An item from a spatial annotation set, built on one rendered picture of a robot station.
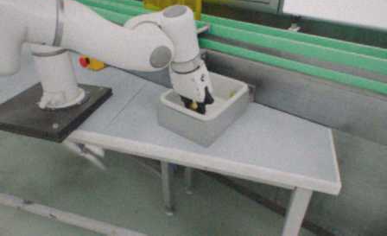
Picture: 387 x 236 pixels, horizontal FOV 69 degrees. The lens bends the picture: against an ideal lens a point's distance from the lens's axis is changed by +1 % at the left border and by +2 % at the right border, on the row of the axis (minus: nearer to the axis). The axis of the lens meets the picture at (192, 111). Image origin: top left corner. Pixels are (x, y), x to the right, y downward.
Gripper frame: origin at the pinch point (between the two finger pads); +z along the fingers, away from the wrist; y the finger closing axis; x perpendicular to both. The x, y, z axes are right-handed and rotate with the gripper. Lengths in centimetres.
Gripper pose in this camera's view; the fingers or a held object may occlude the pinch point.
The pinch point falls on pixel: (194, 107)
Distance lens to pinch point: 77.8
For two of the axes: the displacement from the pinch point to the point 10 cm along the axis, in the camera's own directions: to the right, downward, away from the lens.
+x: -5.8, 6.5, -5.0
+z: 1.6, 6.8, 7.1
